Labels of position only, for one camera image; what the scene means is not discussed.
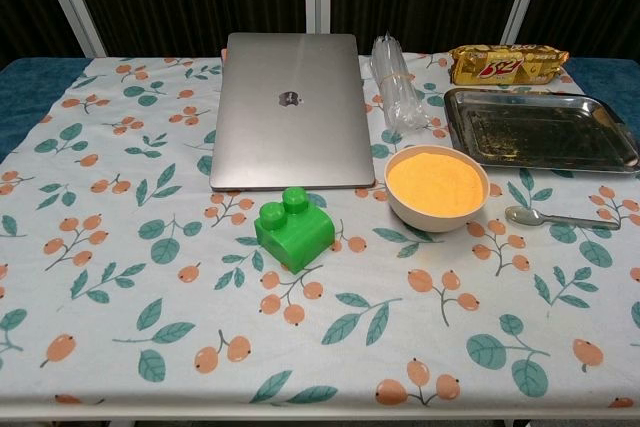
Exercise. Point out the green toy building block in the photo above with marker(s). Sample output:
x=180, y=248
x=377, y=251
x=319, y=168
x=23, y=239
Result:
x=295, y=244

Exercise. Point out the gold snack package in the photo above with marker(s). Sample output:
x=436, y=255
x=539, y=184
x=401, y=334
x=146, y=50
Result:
x=505, y=67

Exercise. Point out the floral fruit print tablecloth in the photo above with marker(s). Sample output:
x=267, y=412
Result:
x=150, y=297

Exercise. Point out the blue table cover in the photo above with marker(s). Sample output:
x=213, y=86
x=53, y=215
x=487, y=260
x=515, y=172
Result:
x=30, y=92

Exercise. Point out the beige round bowl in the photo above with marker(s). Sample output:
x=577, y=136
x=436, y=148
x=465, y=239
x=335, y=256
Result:
x=435, y=223

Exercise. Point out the rectangular steel tray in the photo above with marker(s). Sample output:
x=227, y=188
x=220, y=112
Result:
x=540, y=132

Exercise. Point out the silver closed laptop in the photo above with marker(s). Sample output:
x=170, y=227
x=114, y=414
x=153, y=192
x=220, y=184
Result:
x=292, y=137

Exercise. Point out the pink flat item under laptop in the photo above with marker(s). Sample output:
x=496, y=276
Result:
x=224, y=54

